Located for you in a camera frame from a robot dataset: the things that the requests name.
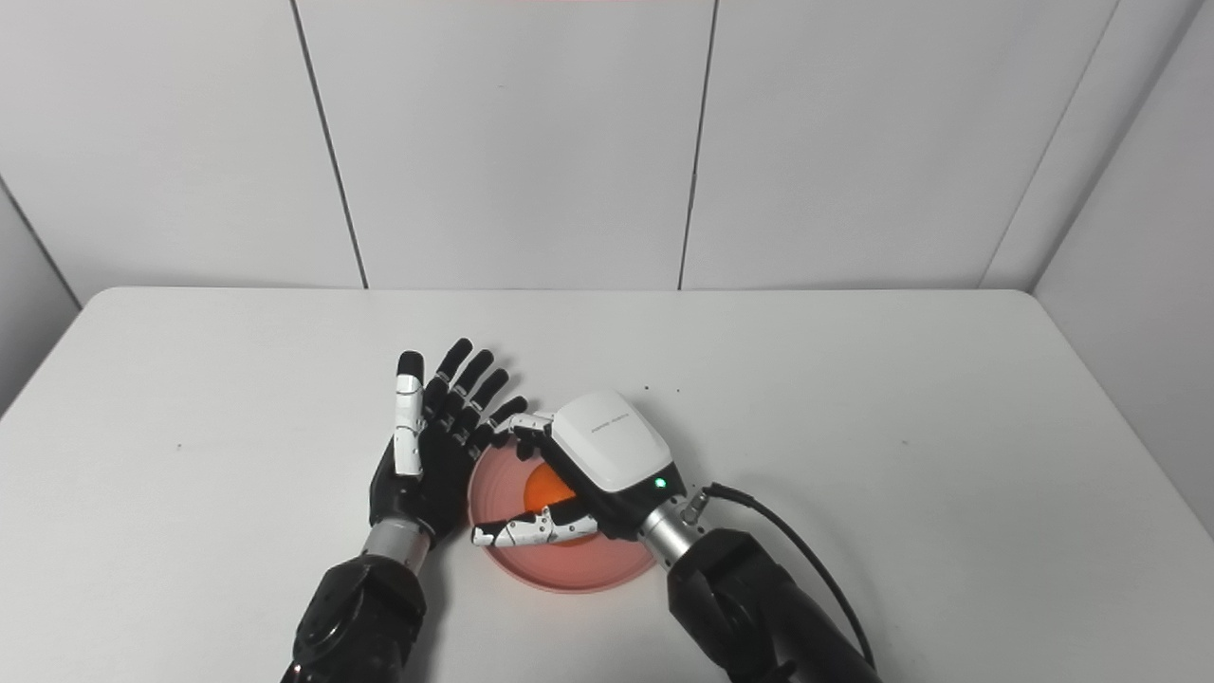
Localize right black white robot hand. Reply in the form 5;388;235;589
471;390;687;549

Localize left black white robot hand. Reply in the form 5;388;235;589
368;338;529;549

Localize orange fruit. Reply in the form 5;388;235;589
524;467;578;513

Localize pink round plate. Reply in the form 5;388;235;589
467;438;657;595

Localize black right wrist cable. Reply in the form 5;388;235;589
683;483;875;670

